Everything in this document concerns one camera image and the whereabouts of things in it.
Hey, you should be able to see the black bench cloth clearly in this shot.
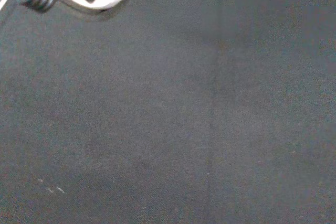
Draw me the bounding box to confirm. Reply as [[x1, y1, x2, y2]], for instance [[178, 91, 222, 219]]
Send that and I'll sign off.
[[0, 0, 336, 224]]

